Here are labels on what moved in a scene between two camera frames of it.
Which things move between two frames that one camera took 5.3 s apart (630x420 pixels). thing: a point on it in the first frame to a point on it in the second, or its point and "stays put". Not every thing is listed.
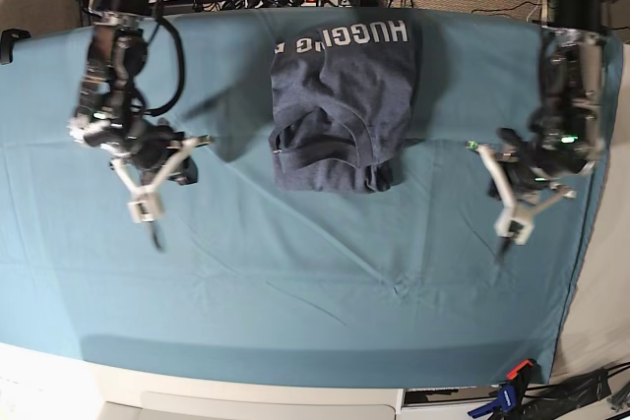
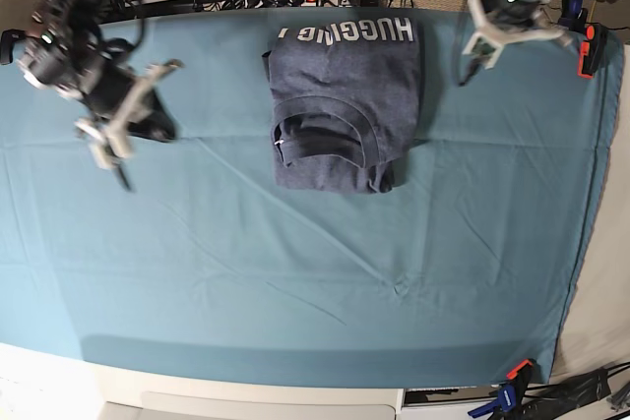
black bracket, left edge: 7,42 stays put
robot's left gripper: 520,185 to 511,21
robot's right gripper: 143,155 to 112,99
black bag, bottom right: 546,400 stays put
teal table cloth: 400,290 stays put
